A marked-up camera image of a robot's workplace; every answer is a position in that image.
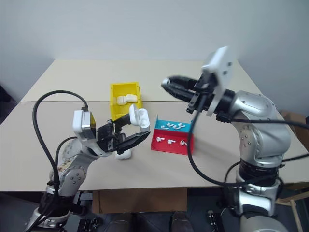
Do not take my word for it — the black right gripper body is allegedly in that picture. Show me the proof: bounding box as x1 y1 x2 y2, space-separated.
185 72 219 115

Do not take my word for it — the brown cardboard box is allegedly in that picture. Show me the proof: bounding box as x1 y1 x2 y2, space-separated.
279 109 309 155
92 188 188 214

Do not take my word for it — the dark rounded shape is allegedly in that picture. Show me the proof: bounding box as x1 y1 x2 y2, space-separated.
171 211 192 232
108 212 133 232

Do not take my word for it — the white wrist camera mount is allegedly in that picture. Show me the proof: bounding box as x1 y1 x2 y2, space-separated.
72 110 98 141
201 45 234 117

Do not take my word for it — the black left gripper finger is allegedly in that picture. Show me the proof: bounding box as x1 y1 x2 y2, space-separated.
116 131 151 155
112 114 133 132

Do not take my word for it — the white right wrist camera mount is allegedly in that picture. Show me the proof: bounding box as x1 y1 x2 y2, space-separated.
201 45 234 117

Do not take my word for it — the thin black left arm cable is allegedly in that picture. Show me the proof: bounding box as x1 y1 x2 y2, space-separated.
55 136 78 171

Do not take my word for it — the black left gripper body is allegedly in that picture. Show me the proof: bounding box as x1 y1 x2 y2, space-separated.
97 119 126 153

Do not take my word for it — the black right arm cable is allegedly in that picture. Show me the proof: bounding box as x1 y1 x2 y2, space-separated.
215 115 309 128
186 91 283 188

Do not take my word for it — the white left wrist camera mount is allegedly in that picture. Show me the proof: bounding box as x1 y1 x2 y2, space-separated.
72 110 98 141

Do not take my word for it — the red plastic tray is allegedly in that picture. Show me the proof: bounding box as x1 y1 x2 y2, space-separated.
150 128 195 156

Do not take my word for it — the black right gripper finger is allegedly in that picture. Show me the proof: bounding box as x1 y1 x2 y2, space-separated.
161 78 197 102
167 75 201 88

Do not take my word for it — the light wooden frame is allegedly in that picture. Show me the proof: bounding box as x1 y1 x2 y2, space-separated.
277 190 309 216

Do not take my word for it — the yellow plastic bin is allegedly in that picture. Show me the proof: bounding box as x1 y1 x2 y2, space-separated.
110 82 144 121

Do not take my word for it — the blue plastic tray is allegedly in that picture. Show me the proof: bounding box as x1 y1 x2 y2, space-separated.
154 114 194 133

